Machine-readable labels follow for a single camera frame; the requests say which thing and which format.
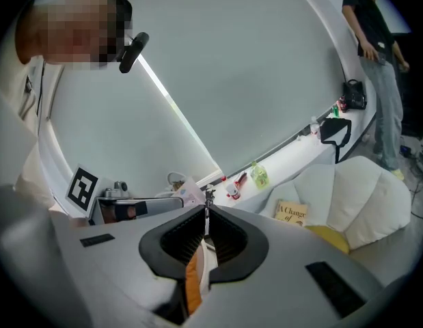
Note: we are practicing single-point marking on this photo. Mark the clear water bottle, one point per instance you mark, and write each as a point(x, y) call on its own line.
point(314, 128)

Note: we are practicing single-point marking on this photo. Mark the person's head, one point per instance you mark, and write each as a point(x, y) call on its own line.
point(71, 29)

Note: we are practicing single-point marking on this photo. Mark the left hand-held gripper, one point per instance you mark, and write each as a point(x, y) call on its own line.
point(105, 197)

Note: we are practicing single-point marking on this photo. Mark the yellow-green drink bottle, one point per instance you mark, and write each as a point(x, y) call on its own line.
point(259, 177)

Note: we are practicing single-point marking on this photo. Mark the red snack packet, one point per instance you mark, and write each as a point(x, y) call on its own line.
point(341, 104)

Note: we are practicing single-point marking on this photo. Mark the black handbag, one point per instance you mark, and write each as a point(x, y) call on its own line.
point(354, 96)

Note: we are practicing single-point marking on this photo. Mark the red-capped white bottle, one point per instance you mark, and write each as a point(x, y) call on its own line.
point(230, 190)

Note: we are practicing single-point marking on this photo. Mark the small green bottle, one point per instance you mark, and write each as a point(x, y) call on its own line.
point(335, 110)

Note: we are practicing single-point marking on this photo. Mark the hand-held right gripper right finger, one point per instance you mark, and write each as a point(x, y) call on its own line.
point(238, 244)

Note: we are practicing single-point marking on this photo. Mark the yellow cushion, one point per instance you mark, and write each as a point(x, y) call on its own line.
point(329, 237)

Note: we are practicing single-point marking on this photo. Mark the tan paperback book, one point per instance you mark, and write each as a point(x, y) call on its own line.
point(290, 213)

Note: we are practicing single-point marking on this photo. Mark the orange cloth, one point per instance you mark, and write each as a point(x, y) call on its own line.
point(193, 285)

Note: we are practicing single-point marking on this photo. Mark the white beanbag sofa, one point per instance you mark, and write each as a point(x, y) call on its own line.
point(361, 197)

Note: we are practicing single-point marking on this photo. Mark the white window ledge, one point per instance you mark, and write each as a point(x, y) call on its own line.
point(293, 156)

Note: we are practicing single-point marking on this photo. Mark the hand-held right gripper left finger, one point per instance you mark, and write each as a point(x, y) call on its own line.
point(170, 241)

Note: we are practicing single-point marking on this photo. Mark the black head-worn camera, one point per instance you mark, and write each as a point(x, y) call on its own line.
point(133, 51)

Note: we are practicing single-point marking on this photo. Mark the black and white bag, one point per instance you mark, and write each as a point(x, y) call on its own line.
point(336, 130)

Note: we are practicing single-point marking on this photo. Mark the pale pink paper sheet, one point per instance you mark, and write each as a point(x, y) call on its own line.
point(192, 193)

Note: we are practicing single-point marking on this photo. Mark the person's white shirt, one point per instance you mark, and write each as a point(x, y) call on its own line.
point(16, 142)

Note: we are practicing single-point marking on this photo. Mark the red hand tool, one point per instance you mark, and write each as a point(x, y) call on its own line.
point(241, 179)

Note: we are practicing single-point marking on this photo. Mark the grey roller blind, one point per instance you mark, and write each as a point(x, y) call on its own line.
point(231, 63)
point(122, 138)

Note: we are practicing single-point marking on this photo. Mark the small black stand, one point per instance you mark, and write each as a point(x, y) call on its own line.
point(209, 197)

